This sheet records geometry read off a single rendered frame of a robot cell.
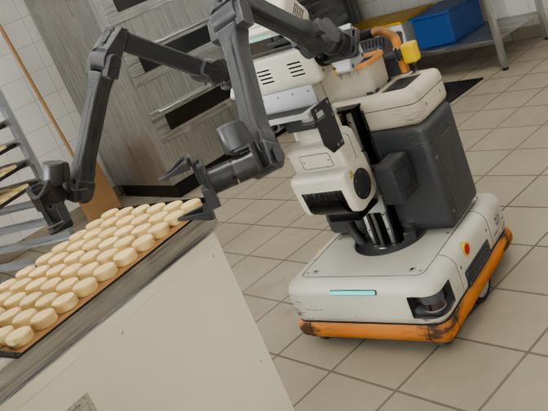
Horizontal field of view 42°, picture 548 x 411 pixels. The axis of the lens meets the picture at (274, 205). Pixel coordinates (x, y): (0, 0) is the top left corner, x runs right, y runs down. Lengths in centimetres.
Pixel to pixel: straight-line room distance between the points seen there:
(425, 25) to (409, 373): 382
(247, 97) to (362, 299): 105
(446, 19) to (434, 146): 330
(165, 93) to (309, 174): 299
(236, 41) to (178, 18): 371
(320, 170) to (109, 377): 112
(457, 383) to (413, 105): 89
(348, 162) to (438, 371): 73
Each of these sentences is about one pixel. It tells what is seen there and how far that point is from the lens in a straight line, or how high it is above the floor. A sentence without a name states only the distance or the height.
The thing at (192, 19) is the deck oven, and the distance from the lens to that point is 546.
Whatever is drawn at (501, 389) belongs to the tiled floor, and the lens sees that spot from 226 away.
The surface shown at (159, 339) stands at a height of 72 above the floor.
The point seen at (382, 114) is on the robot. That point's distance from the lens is 245.
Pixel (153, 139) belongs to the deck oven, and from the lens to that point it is 516.
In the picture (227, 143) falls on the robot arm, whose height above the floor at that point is 105.
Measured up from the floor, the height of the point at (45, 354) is 86.
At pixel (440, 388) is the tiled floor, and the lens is 232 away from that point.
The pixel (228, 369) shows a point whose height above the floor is 53.
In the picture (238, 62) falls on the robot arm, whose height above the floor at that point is 118.
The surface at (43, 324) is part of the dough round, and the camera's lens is 143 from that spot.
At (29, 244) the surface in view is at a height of 60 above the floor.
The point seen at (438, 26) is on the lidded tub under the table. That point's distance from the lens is 575.
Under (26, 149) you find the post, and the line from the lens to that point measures 316.
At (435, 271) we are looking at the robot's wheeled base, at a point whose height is 27.
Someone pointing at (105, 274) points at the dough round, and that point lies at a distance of 151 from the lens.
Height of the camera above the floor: 138
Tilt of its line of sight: 19 degrees down
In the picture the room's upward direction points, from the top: 23 degrees counter-clockwise
